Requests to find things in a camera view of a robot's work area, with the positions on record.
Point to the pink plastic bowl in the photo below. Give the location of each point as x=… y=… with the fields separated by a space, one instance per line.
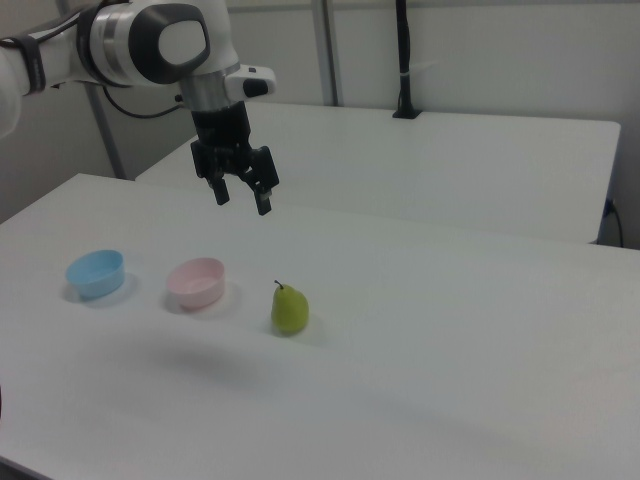
x=197 y=285

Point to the blue plastic bowl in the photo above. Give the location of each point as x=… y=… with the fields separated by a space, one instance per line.
x=95 y=275

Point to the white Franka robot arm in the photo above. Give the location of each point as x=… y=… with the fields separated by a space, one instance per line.
x=180 y=40

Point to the green pear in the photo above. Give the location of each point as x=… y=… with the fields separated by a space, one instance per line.
x=290 y=310

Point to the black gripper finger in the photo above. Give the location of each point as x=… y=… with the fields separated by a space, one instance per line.
x=220 y=192
x=264 y=167

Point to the grey partition post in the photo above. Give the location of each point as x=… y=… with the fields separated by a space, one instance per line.
x=329 y=50
x=110 y=140

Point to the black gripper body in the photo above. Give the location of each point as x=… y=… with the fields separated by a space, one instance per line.
x=222 y=130

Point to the black clamped camera pole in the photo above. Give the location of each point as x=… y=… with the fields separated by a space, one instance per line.
x=404 y=60

